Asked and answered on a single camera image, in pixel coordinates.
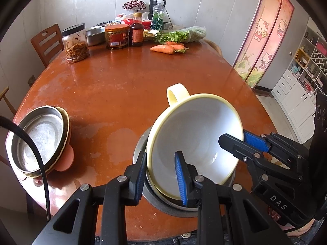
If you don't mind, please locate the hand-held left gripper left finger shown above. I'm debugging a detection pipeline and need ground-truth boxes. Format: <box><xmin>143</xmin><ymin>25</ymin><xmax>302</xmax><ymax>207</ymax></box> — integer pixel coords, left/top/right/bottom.
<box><xmin>31</xmin><ymin>151</ymin><xmax>148</xmax><ymax>245</ymax></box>

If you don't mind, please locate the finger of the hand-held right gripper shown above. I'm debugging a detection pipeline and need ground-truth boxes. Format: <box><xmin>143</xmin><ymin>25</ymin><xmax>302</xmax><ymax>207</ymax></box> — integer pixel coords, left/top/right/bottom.
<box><xmin>243</xmin><ymin>130</ymin><xmax>310</xmax><ymax>169</ymax></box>
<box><xmin>218</xmin><ymin>133</ymin><xmax>303</xmax><ymax>184</ymax></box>

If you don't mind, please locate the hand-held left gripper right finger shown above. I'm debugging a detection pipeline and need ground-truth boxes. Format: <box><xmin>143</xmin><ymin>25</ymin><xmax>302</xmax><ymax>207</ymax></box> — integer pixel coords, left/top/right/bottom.
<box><xmin>174</xmin><ymin>150</ymin><xmax>294</xmax><ymax>245</ymax></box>

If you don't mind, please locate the metal bowl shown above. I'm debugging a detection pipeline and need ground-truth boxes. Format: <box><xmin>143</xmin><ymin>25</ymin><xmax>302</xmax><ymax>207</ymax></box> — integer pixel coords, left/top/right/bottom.
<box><xmin>133</xmin><ymin>126</ymin><xmax>236</xmax><ymax>212</ymax></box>

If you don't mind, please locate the white bowl with yellow handle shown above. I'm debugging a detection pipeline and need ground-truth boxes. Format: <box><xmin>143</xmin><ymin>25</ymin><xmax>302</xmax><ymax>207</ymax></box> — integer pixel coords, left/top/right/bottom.
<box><xmin>146</xmin><ymin>83</ymin><xmax>244</xmax><ymax>201</ymax></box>

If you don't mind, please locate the yellow shell-shaped plate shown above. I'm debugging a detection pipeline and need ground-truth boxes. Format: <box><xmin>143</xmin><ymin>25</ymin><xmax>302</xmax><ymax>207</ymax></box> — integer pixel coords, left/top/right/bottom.
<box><xmin>15</xmin><ymin>107</ymin><xmax>70</xmax><ymax>178</ymax></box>

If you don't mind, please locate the round metal pan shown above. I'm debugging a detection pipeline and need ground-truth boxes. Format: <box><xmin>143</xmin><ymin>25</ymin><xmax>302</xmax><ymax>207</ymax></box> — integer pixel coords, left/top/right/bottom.
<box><xmin>11</xmin><ymin>106</ymin><xmax>64</xmax><ymax>173</ymax></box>

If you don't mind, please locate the person's right hand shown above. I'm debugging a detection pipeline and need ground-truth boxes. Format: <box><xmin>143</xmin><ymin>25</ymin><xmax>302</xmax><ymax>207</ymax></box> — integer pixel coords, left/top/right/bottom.
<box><xmin>280</xmin><ymin>219</ymin><xmax>316</xmax><ymax>238</ymax></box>

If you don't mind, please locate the white shelf cabinet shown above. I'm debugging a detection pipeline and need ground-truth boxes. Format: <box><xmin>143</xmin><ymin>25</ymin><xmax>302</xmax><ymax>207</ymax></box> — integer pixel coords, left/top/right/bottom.
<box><xmin>271</xmin><ymin>18</ymin><xmax>327</xmax><ymax>143</ymax></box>

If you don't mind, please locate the orange plate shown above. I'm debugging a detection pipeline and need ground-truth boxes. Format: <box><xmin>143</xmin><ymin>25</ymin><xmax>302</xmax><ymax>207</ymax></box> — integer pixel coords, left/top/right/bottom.
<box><xmin>19</xmin><ymin>130</ymin><xmax>75</xmax><ymax>184</ymax></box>

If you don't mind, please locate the curved light wooden chair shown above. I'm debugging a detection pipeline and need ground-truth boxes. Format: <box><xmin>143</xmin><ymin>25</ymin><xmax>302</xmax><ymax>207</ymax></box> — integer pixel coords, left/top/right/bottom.
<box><xmin>0</xmin><ymin>85</ymin><xmax>17</xmax><ymax>123</ymax></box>
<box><xmin>207</xmin><ymin>40</ymin><xmax>223</xmax><ymax>57</ymax></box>

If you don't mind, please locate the pink cartoon cat door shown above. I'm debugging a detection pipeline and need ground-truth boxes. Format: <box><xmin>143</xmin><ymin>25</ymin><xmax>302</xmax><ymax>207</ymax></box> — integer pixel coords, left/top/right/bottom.
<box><xmin>231</xmin><ymin>0</ymin><xmax>294</xmax><ymax>88</ymax></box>

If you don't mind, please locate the large carrot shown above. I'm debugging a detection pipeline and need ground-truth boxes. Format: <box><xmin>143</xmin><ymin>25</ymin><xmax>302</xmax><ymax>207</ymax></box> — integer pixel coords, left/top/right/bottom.
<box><xmin>150</xmin><ymin>45</ymin><xmax>176</xmax><ymax>55</ymax></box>

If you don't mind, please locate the bag of green vegetables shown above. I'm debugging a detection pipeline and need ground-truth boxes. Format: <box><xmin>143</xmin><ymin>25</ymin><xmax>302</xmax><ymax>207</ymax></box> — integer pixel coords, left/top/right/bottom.
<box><xmin>155</xmin><ymin>26</ymin><xmax>207</xmax><ymax>44</ymax></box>

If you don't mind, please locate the dark sauce bottle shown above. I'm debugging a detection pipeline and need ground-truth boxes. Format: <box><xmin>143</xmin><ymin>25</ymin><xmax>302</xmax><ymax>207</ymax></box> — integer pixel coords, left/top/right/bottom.
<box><xmin>129</xmin><ymin>12</ymin><xmax>144</xmax><ymax>47</ymax></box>

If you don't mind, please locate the clear plastic bottle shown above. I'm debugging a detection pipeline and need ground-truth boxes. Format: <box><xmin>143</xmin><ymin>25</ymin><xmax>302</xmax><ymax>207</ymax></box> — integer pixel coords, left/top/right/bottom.
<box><xmin>151</xmin><ymin>0</ymin><xmax>166</xmax><ymax>30</ymax></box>

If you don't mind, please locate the red-lidded pickle jar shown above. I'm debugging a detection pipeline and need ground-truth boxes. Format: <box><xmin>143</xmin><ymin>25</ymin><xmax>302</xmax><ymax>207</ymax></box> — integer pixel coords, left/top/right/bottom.
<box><xmin>105</xmin><ymin>24</ymin><xmax>130</xmax><ymax>50</ymax></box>

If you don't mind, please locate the clear jar with black lid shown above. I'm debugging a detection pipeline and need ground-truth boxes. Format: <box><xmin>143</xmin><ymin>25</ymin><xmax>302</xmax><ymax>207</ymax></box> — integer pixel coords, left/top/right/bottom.
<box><xmin>62</xmin><ymin>23</ymin><xmax>90</xmax><ymax>63</ymax></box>

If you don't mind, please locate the metal basin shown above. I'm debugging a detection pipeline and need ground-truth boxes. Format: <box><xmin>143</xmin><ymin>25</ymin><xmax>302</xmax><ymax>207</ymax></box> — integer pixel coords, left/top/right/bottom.
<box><xmin>85</xmin><ymin>26</ymin><xmax>106</xmax><ymax>46</ymax></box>

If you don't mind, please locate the black thermos flask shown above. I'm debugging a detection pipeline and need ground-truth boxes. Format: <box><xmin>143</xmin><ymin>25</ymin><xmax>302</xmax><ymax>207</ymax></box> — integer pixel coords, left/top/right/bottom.
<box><xmin>149</xmin><ymin>0</ymin><xmax>166</xmax><ymax>14</ymax></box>

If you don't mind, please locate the white plastic bag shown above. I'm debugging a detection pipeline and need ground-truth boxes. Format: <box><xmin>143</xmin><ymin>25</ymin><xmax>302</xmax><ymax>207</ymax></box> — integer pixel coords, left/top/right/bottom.
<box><xmin>116</xmin><ymin>13</ymin><xmax>154</xmax><ymax>30</ymax></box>

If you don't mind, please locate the brown slatted wooden chair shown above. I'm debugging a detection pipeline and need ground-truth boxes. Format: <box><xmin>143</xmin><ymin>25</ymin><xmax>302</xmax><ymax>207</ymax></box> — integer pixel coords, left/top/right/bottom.
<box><xmin>31</xmin><ymin>24</ymin><xmax>65</xmax><ymax>68</ymax></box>

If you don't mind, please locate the red flower ornament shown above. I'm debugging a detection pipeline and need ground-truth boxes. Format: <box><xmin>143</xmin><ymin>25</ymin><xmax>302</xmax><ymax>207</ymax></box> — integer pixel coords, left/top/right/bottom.
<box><xmin>123</xmin><ymin>0</ymin><xmax>147</xmax><ymax>13</ymax></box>

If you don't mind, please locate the black cable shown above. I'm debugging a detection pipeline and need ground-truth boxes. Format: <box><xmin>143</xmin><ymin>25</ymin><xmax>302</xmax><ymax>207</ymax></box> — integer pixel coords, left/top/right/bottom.
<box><xmin>0</xmin><ymin>116</ymin><xmax>50</xmax><ymax>222</ymax></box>

